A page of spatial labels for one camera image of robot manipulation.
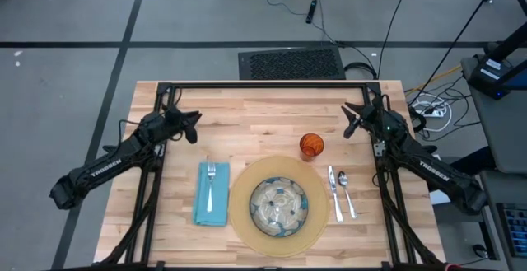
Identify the black power strip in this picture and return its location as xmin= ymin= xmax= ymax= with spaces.
xmin=305 ymin=0 xmax=319 ymax=25

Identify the black stand leg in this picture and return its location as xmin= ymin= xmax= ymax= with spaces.
xmin=446 ymin=145 xmax=497 ymax=177
xmin=483 ymin=21 xmax=527 ymax=64

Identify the silver metal table knife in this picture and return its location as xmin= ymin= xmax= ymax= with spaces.
xmin=327 ymin=164 xmax=344 ymax=224

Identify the black device with blue light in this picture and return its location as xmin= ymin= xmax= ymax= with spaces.
xmin=467 ymin=54 xmax=527 ymax=99

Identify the orange translucent plastic cup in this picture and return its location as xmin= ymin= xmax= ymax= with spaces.
xmin=299 ymin=133 xmax=325 ymax=162

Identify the patterned ceramic bowl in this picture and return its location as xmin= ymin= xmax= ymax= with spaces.
xmin=249 ymin=176 xmax=310 ymax=238

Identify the long black floor cable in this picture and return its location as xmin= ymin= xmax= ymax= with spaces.
xmin=376 ymin=0 xmax=413 ymax=81

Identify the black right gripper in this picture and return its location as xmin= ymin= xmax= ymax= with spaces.
xmin=340 ymin=101 xmax=379 ymax=127

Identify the white paper sheet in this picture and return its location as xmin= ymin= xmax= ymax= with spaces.
xmin=427 ymin=153 xmax=453 ymax=206

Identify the yellow cable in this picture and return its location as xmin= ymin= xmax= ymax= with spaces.
xmin=405 ymin=64 xmax=464 ymax=95

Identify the grey desk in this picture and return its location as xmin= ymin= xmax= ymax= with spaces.
xmin=459 ymin=54 xmax=527 ymax=271

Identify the thin black diagonal cable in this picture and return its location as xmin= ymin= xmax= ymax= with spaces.
xmin=409 ymin=0 xmax=514 ymax=105

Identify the round woven tan placemat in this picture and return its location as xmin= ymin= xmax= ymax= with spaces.
xmin=228 ymin=155 xmax=332 ymax=258

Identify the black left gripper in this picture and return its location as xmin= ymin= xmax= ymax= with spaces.
xmin=163 ymin=106 xmax=203 ymax=135

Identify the teal cloth napkin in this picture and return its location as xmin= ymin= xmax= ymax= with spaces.
xmin=192 ymin=161 xmax=231 ymax=227

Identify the black keyboard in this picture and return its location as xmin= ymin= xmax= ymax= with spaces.
xmin=496 ymin=202 xmax=527 ymax=259

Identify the silver metal fork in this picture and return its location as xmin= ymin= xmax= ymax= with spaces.
xmin=205 ymin=159 xmax=217 ymax=214

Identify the black coiled cable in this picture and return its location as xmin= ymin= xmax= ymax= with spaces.
xmin=343 ymin=61 xmax=379 ymax=81

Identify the black aluminium table frame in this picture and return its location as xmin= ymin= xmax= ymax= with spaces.
xmin=98 ymin=81 xmax=448 ymax=271

